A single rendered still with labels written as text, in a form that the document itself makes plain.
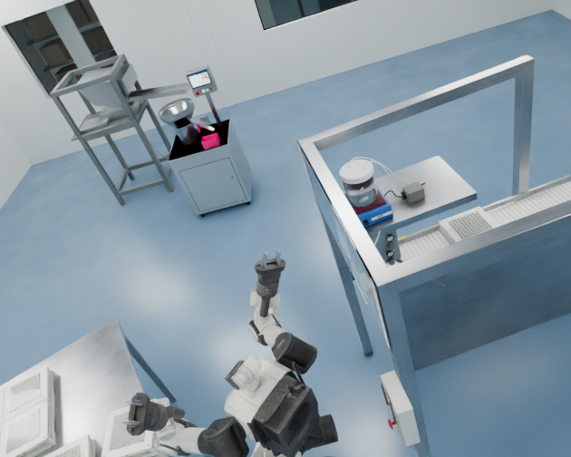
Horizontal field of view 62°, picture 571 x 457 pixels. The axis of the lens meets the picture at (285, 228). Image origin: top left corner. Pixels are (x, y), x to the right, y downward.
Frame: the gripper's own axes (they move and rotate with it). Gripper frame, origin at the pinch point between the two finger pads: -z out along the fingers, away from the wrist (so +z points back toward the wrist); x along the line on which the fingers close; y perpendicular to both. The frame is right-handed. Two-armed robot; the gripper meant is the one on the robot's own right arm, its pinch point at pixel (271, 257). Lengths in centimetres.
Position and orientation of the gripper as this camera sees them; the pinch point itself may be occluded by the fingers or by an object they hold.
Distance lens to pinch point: 179.4
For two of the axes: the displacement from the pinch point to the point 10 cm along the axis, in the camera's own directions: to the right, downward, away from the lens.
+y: -3.7, -6.1, 7.0
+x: -9.2, 1.4, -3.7
